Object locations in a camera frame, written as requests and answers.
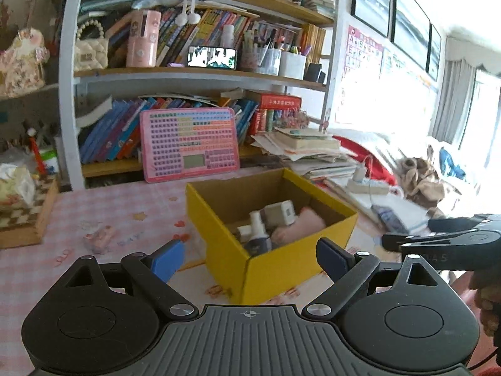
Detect grey curtain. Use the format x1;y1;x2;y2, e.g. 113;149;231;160
428;57;480;149

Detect pink cylinder container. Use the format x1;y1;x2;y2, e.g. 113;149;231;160
126;10;162;68

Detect brown plush rabbit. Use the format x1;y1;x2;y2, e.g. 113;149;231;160
397;145;447;204

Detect large framed picture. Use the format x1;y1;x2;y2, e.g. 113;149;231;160
350;0;392;38
391;0;431;70

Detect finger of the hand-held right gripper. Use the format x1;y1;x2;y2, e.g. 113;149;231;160
381;230;470;252
428;217;490;232

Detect white pen cup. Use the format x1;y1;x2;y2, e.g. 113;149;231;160
279;45;307;80

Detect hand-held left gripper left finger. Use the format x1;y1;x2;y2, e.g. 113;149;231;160
59;239;200;320

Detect white adapter with cable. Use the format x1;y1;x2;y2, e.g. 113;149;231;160
354;156;376;183

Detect red books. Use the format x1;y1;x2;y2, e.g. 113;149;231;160
250;109;275;134

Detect yellow pencil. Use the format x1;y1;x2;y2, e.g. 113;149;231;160
178;258;206;273

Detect white power strip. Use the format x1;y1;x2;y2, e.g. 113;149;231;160
348;178;390;194

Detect yellow cardboard box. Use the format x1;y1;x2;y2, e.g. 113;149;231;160
185;168;359;305

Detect row of colourful books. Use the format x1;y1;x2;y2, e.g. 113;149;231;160
157;6;259;67

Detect checkered tissue box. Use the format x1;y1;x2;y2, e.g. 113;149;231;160
0;162;59;248

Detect pink checkered tablecloth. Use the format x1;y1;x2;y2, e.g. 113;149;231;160
0;166;392;373

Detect open notebook papers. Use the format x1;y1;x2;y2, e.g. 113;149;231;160
325;180;431;236

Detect row of blue books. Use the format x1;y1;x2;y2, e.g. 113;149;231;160
78;97;259;165

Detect row of orange books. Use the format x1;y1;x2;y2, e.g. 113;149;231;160
299;23;327;65

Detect white pearl handbag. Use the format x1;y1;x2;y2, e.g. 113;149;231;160
74;19;109;72

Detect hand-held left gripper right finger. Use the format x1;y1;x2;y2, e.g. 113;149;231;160
301;237;445;320

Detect floral fabric doll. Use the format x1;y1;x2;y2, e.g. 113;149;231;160
0;27;51;98

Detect red cloth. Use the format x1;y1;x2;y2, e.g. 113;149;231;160
333;135;400;186

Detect small framed picture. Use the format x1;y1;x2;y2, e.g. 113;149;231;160
426;23;442;82

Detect clear pen holder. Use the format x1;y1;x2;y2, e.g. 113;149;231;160
240;31;282;75

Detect pink toy keyboard tablet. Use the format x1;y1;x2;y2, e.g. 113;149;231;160
140;107;240;183

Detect small pink toy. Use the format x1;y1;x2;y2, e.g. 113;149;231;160
84;225;116;253

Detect red book box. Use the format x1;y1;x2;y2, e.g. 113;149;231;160
256;91;303;111

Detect person's right hand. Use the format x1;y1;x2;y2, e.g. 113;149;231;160
472;271;499;337

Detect blue bag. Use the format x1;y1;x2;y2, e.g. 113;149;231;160
438;147;466;181

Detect grey white block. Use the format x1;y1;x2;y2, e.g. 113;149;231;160
261;200;296;228

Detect small black box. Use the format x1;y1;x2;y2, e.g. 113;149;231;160
305;63;327;84

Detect pink plush toy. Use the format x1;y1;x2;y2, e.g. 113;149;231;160
270;207;327;249

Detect white plastic tube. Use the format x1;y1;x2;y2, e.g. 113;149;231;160
250;211;267;239

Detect pink alphabet poster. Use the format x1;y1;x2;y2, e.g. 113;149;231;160
334;25;384;124

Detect smartphone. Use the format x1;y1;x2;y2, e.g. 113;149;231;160
187;46;238;70

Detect stack of papers and books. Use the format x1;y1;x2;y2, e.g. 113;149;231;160
250;125;359;181

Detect white jar green label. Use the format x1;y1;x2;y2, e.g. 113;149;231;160
39;147;59;175

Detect white frame wooden bookshelf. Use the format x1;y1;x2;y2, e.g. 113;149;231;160
59;0;341;191

